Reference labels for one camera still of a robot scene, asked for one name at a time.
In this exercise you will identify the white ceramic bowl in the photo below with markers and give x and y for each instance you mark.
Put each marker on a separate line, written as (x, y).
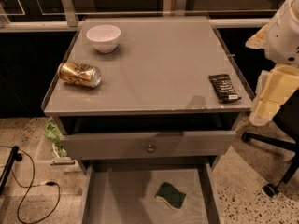
(104, 38)

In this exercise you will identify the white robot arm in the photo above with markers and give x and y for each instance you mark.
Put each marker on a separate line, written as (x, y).
(279, 39)

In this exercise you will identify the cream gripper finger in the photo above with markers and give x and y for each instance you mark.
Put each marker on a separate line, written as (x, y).
(273, 89)
(257, 40)

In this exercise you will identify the gold crushed soda can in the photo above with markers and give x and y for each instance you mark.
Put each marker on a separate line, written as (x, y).
(80, 74)

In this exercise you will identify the grey drawer cabinet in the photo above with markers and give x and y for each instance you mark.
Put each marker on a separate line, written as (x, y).
(155, 80)

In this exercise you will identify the round metal drawer knob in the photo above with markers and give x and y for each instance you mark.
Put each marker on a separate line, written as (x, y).
(150, 148)

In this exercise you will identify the grey open middle drawer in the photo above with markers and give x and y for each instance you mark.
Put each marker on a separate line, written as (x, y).
(128, 194)

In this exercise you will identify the black snack packet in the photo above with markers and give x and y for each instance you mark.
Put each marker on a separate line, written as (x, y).
(223, 86)

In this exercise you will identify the metal window rail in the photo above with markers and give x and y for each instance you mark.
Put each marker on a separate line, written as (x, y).
(29, 16)

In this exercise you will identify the clear plastic bin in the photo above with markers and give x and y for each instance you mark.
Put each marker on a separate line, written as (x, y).
(44, 155)

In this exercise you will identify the black office chair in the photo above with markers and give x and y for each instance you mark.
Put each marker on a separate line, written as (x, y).
(287, 119)

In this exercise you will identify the grey top drawer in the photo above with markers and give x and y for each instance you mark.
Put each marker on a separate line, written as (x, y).
(99, 146)

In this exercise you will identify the green yellow sponge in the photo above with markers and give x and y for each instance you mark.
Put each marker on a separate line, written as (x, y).
(170, 195)

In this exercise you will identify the black stand leg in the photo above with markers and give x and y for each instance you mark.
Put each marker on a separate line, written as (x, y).
(10, 160)

